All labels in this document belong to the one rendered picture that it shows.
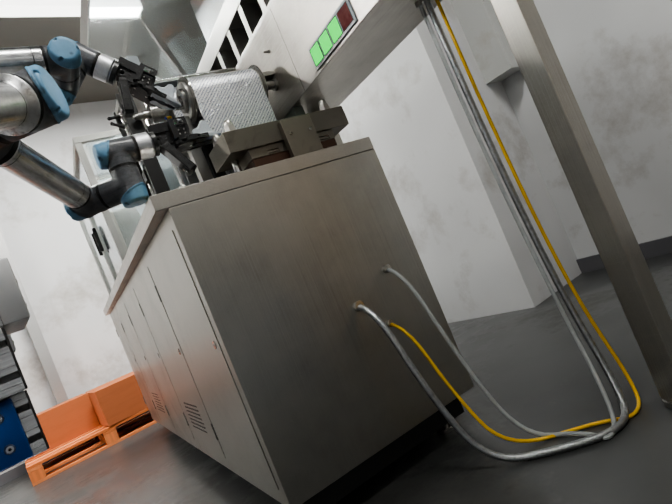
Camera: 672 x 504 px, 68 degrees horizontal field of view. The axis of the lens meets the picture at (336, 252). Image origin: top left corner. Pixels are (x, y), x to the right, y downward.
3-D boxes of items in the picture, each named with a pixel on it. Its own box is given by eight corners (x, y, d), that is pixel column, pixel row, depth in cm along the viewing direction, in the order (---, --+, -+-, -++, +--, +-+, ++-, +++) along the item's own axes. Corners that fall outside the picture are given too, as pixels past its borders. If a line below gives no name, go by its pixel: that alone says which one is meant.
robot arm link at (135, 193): (120, 215, 143) (106, 179, 144) (156, 199, 143) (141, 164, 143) (106, 212, 135) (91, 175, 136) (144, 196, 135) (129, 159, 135)
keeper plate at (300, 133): (291, 159, 141) (276, 123, 142) (320, 151, 146) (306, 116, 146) (295, 155, 139) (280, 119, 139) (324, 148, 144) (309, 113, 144)
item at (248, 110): (220, 159, 153) (197, 104, 154) (285, 143, 165) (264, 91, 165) (220, 159, 153) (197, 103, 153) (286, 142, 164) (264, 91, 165)
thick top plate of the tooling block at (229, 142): (216, 173, 147) (208, 154, 147) (326, 144, 167) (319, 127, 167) (230, 153, 133) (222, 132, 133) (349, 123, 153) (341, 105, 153)
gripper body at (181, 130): (186, 114, 147) (146, 123, 141) (197, 141, 147) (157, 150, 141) (182, 126, 154) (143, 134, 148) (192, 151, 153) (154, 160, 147)
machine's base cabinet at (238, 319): (156, 433, 334) (108, 314, 335) (243, 389, 365) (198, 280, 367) (306, 553, 115) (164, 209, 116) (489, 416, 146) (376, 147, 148)
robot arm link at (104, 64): (93, 68, 143) (92, 83, 150) (109, 76, 145) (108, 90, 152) (102, 48, 146) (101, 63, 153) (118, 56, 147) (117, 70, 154)
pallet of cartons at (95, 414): (160, 407, 450) (143, 365, 450) (186, 407, 391) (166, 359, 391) (27, 475, 384) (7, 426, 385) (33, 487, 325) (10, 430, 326)
